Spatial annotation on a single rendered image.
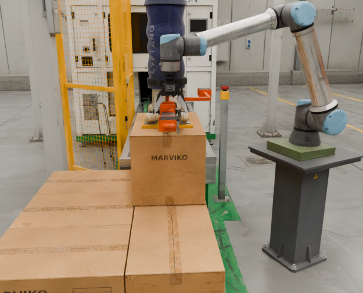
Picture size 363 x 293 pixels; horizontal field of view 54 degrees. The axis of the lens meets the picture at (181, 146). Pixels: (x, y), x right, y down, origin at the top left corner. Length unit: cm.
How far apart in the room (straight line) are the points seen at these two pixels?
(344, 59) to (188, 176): 1161
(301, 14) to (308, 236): 137
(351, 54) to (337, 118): 1129
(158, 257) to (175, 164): 55
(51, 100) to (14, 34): 841
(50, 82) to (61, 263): 200
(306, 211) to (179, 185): 87
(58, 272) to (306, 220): 154
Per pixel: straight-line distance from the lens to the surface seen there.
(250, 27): 198
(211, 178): 266
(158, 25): 203
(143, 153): 190
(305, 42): 199
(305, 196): 235
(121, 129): 333
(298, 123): 229
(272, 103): 560
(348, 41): 1328
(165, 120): 152
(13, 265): 168
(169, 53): 169
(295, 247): 248
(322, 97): 209
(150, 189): 197
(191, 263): 155
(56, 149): 343
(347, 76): 1324
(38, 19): 331
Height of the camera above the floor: 142
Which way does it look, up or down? 17 degrees down
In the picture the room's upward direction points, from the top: straight up
